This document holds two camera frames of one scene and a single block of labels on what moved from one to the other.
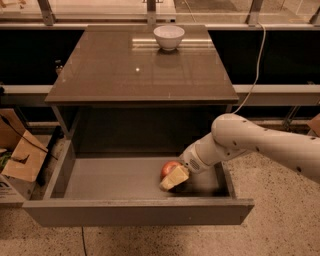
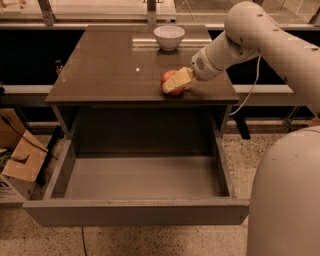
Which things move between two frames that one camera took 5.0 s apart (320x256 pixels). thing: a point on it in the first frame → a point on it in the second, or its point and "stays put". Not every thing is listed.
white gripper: (190, 159) → (202, 67)
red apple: (168, 167) → (164, 78)
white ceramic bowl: (168, 37) stays put
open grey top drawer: (125, 191) stays put
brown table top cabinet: (121, 92) stays put
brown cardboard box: (28, 157) stays put
